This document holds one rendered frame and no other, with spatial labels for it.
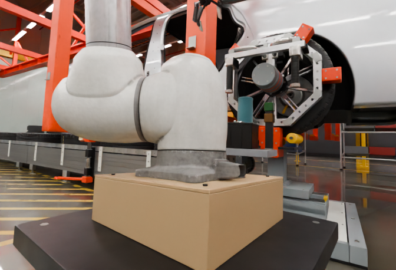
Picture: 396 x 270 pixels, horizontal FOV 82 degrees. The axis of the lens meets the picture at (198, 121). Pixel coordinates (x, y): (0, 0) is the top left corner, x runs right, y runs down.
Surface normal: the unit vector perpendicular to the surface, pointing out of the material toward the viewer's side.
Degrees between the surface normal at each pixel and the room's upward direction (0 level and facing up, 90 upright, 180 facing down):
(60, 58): 90
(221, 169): 87
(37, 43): 90
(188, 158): 81
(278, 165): 90
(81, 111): 103
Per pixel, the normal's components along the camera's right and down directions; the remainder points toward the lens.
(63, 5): 0.85, -0.01
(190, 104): -0.03, -0.14
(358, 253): -0.52, -0.09
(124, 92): 0.04, -0.39
